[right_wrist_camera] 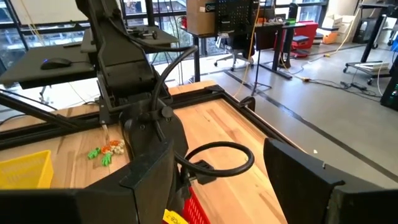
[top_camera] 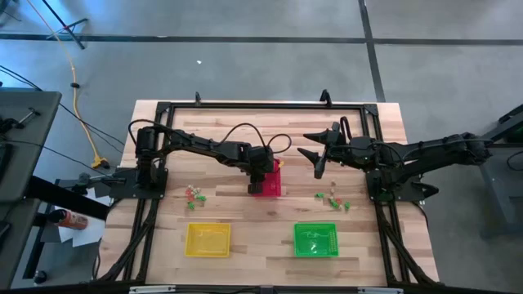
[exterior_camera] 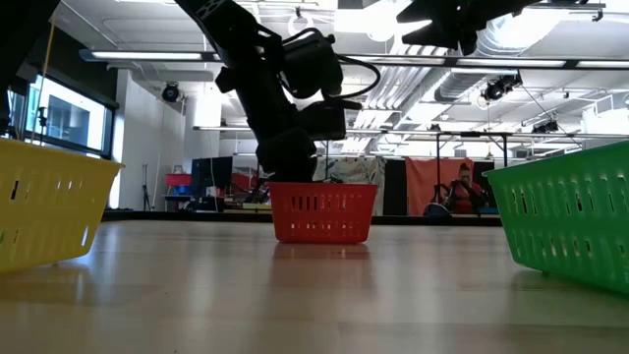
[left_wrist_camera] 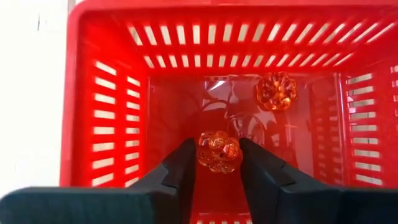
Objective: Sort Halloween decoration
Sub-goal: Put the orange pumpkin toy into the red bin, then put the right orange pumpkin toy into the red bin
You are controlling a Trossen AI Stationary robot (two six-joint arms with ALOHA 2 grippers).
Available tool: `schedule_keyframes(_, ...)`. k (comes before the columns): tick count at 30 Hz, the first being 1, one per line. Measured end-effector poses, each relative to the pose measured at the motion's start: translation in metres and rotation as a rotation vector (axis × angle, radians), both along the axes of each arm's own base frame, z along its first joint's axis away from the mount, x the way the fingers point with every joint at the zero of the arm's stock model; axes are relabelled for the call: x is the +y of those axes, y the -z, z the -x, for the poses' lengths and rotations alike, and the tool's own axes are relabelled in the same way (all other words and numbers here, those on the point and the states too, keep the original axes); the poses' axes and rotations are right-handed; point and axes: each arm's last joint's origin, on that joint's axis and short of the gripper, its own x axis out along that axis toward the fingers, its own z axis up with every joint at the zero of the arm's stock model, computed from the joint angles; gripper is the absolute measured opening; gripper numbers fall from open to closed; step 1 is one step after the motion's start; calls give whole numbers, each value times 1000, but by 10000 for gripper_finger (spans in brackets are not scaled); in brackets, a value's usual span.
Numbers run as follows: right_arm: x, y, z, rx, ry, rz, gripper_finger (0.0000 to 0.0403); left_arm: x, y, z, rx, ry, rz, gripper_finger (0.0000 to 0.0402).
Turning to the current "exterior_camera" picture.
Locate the black partition panel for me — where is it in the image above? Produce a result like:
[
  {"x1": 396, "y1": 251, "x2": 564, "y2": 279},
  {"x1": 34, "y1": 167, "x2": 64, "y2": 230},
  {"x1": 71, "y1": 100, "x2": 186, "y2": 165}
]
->
[{"x1": 382, "y1": 157, "x2": 408, "y2": 216}]

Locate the white LED light strip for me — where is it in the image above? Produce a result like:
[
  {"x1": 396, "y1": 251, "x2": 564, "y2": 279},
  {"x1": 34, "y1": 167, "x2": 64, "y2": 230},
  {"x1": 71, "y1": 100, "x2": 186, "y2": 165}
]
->
[
  {"x1": 343, "y1": 54, "x2": 446, "y2": 65},
  {"x1": 90, "y1": 50, "x2": 203, "y2": 62},
  {"x1": 456, "y1": 58, "x2": 567, "y2": 69},
  {"x1": 576, "y1": 60, "x2": 629, "y2": 70}
]

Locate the yellow cable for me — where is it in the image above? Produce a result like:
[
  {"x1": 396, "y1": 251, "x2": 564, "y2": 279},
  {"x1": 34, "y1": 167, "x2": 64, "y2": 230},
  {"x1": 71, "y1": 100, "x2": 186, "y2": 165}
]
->
[{"x1": 29, "y1": 19, "x2": 56, "y2": 145}]

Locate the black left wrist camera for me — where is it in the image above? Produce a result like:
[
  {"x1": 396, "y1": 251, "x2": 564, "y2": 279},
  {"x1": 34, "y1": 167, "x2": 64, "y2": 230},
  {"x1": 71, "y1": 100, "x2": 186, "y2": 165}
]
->
[{"x1": 280, "y1": 27, "x2": 345, "y2": 99}]

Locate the red plastic basket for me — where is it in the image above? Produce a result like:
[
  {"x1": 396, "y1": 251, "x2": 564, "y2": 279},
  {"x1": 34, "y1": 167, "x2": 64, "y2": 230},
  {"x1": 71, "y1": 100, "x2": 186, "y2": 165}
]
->
[{"x1": 267, "y1": 181, "x2": 379, "y2": 246}]

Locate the black ceiling camera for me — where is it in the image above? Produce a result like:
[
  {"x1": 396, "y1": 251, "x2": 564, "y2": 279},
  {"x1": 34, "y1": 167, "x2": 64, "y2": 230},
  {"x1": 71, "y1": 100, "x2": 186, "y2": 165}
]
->
[
  {"x1": 532, "y1": 119, "x2": 560, "y2": 135},
  {"x1": 480, "y1": 72, "x2": 524, "y2": 103}
]

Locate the black background rig frame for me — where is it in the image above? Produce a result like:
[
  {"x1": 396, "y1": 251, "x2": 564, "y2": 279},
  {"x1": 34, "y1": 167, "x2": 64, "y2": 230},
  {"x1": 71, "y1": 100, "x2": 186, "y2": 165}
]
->
[{"x1": 192, "y1": 125, "x2": 629, "y2": 206}]

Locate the yellow plastic basket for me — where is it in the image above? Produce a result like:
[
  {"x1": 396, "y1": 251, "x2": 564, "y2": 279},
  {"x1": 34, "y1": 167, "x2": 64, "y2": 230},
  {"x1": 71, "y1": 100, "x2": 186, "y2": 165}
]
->
[{"x1": 0, "y1": 138, "x2": 125, "y2": 275}]

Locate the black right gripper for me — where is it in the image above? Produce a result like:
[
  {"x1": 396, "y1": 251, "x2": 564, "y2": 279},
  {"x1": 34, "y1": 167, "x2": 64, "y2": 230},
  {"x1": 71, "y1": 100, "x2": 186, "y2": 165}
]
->
[{"x1": 395, "y1": 0, "x2": 544, "y2": 57}]

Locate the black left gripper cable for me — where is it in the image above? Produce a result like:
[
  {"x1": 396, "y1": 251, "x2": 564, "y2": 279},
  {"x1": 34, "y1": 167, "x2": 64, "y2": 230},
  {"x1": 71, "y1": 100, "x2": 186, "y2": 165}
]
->
[{"x1": 333, "y1": 52, "x2": 383, "y2": 100}]

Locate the patterned cloth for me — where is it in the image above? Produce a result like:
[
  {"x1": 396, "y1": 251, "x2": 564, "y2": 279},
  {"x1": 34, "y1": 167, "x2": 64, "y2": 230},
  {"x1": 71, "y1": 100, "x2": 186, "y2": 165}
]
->
[{"x1": 314, "y1": 155, "x2": 387, "y2": 216}]

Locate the large wall window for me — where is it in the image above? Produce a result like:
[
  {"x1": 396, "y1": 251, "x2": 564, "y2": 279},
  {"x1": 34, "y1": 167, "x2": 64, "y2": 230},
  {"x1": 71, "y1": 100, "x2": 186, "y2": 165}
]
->
[{"x1": 24, "y1": 73, "x2": 115, "y2": 159}]

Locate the red storage bin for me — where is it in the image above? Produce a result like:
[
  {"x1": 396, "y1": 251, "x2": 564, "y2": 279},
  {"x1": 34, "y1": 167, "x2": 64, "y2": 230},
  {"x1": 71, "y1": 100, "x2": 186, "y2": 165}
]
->
[{"x1": 165, "y1": 172, "x2": 193, "y2": 188}]

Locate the black tripod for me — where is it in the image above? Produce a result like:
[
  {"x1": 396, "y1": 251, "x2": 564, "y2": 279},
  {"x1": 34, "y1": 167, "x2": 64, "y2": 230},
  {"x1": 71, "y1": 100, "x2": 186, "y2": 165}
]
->
[{"x1": 140, "y1": 163, "x2": 152, "y2": 212}]

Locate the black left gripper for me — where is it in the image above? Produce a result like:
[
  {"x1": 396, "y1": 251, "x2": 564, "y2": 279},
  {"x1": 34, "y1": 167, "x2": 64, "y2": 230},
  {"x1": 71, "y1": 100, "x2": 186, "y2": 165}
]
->
[{"x1": 214, "y1": 53, "x2": 364, "y2": 184}]

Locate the silver ventilation duct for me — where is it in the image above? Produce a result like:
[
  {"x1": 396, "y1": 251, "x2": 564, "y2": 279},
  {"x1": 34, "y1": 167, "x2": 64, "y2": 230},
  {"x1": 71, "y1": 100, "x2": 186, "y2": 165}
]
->
[{"x1": 434, "y1": 14, "x2": 566, "y2": 103}]

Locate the black computer monitor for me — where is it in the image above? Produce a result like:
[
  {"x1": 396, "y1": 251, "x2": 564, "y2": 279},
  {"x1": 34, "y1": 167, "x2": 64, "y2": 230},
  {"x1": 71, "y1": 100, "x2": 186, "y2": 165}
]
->
[{"x1": 190, "y1": 155, "x2": 234, "y2": 199}]

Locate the black aluminium table frame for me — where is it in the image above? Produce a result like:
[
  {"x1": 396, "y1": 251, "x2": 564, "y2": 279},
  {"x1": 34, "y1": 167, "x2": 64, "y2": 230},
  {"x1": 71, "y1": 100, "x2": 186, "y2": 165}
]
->
[{"x1": 78, "y1": 47, "x2": 629, "y2": 228}]

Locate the orange curtain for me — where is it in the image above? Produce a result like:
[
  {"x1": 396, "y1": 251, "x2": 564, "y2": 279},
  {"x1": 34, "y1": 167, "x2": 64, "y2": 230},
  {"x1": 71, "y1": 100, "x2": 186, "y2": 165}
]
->
[{"x1": 405, "y1": 156, "x2": 476, "y2": 216}]

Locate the green plastic basket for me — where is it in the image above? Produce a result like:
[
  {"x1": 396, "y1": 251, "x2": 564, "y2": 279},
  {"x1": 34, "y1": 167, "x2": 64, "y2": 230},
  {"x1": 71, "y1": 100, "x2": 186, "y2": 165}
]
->
[{"x1": 482, "y1": 140, "x2": 629, "y2": 297}]

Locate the black ceiling spotlight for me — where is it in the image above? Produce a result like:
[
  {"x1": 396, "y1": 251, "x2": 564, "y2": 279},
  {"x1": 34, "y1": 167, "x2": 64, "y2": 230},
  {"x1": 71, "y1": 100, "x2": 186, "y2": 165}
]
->
[{"x1": 161, "y1": 81, "x2": 181, "y2": 104}]

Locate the person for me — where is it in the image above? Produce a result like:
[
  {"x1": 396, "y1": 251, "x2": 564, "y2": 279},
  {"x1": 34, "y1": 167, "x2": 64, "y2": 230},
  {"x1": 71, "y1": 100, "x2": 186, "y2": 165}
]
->
[{"x1": 440, "y1": 162, "x2": 487, "y2": 215}]

